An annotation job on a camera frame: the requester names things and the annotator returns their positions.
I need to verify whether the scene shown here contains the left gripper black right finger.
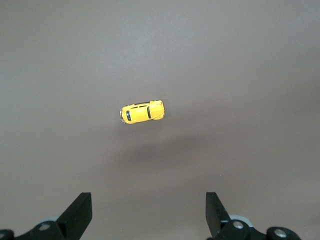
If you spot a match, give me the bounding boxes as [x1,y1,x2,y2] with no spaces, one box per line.
[205,191,301,240]

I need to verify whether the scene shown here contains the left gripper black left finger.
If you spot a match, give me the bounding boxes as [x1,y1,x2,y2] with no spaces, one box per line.
[0,191,93,240]

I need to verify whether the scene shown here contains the yellow beetle toy car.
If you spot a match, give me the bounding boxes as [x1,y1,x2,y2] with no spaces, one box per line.
[119,99,166,125]

